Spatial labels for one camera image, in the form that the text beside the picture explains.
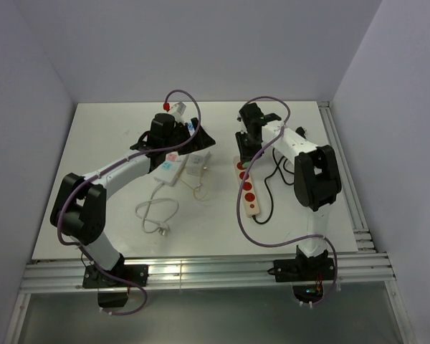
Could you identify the beige red power strip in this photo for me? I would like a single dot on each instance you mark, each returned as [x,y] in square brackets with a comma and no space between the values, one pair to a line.
[248,197]

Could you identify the white multicolour power strip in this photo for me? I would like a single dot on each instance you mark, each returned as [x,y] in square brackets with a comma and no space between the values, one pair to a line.
[169,163]

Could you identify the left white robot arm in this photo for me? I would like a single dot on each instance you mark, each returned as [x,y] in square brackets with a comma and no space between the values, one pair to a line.
[79,211]

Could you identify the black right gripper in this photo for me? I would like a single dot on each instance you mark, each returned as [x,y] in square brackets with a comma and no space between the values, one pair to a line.
[244,154]

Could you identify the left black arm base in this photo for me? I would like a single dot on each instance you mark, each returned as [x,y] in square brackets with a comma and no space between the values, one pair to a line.
[114,286]

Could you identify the aluminium right rail frame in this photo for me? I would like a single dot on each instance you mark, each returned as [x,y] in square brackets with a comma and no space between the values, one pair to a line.
[363,236]

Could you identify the aluminium front rail frame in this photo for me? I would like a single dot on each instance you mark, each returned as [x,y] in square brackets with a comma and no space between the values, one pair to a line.
[65,276]

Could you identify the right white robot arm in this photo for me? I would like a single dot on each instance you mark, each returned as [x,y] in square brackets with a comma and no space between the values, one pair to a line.
[317,181]

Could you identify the white cube socket adapter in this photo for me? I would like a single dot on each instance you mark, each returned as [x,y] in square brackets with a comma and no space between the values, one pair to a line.
[195,164]

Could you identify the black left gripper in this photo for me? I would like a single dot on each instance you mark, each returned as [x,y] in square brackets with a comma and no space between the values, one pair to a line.
[201,140]

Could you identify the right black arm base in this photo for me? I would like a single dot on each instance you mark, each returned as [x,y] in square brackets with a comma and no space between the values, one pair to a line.
[312,278]

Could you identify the aluminium rail frame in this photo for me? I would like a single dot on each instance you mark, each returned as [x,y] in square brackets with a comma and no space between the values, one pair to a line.
[65,276]
[363,236]

